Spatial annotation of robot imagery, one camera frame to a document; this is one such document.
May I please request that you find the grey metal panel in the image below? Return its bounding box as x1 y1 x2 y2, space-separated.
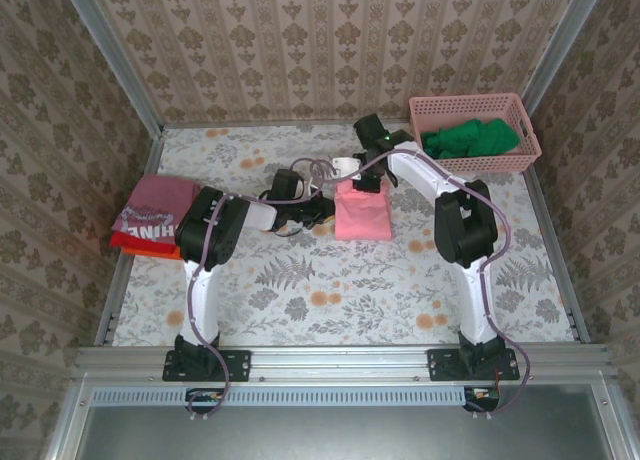
47 383 640 460

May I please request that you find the slotted grey cable duct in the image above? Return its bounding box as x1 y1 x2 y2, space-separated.
92 385 467 407

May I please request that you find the pink plastic basket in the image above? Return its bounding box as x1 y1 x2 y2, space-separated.
408 93 544 175

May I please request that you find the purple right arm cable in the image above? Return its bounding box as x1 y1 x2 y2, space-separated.
309 149 531 421

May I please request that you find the folded maroon printed t-shirt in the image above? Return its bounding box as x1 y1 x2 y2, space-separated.
110 173 202 242

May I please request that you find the green t-shirt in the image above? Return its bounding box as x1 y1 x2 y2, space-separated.
419 118 521 160

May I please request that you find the aluminium frame post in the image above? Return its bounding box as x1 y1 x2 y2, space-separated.
58 0 165 134
521 0 610 114

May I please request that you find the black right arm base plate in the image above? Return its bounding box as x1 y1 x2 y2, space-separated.
427 348 521 382

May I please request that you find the aluminium mounting rail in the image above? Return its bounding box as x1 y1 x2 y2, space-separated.
74 346 611 382

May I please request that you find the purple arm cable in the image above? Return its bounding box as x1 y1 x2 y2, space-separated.
185 157 346 424
309 149 531 421

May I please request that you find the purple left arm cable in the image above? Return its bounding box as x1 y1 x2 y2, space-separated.
185 157 346 424

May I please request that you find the pink t-shirt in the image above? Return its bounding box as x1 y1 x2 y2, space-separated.
333 179 393 242

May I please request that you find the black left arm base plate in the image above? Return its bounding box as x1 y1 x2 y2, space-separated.
163 348 251 382

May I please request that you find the folded red t-shirt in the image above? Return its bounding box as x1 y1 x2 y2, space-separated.
109 229 181 256

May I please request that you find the floral tablecloth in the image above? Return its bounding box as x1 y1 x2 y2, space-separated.
112 122 576 346

